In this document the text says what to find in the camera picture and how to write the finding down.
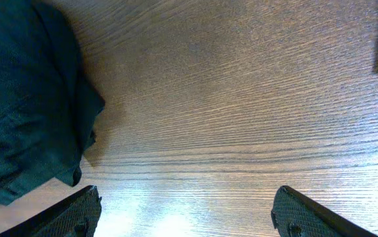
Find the black shorts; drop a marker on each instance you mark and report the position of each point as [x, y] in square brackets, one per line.
[47, 105]

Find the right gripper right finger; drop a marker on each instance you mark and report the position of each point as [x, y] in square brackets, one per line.
[296, 215]

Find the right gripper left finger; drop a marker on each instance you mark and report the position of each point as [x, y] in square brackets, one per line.
[75, 216]

